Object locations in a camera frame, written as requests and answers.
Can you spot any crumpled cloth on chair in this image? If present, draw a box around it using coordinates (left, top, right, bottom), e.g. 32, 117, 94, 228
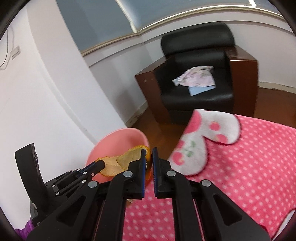
172, 66, 215, 87

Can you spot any pink white fleece blanket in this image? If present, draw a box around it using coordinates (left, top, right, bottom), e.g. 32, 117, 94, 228
121, 108, 296, 241

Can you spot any light blue paper sheet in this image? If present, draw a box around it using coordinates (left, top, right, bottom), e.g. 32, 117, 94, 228
188, 85, 216, 96

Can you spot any orange fruit peel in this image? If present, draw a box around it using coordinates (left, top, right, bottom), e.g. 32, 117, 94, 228
93, 145, 152, 183

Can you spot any purple sleeve left forearm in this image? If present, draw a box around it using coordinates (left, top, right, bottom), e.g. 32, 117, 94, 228
15, 220, 35, 240

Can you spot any pink plastic trash bin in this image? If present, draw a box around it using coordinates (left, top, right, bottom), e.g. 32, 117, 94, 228
86, 127, 150, 185

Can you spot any black leather armchair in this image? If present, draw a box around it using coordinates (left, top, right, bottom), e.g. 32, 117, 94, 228
135, 23, 258, 123

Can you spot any wall power socket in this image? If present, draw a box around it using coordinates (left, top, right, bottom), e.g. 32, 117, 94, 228
11, 46, 21, 60

